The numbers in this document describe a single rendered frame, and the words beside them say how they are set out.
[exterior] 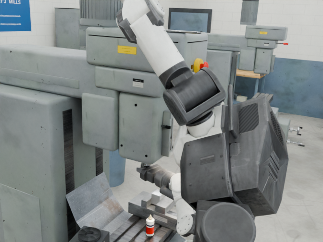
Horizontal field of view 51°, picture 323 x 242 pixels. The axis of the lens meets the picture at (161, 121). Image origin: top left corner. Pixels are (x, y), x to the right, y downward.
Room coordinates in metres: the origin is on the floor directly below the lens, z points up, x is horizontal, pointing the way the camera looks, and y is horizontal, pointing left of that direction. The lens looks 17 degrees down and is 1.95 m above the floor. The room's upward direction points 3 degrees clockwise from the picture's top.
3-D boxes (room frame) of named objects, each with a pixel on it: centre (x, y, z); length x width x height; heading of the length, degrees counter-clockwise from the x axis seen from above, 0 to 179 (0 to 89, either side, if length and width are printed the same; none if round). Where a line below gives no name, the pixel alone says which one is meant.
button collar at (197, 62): (1.37, -0.14, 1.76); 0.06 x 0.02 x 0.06; 153
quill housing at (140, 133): (1.48, 0.07, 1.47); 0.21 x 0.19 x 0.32; 153
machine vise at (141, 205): (1.60, -0.03, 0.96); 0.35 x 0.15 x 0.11; 61
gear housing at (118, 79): (1.50, 0.10, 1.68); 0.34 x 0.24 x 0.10; 63
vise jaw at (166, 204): (1.59, -0.05, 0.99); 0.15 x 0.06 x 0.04; 151
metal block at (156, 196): (1.61, 0.00, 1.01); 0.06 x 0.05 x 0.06; 151
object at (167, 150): (1.43, -0.03, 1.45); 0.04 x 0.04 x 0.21; 63
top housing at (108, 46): (1.48, 0.08, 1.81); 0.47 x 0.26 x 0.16; 63
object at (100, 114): (1.57, 0.24, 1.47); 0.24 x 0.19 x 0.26; 153
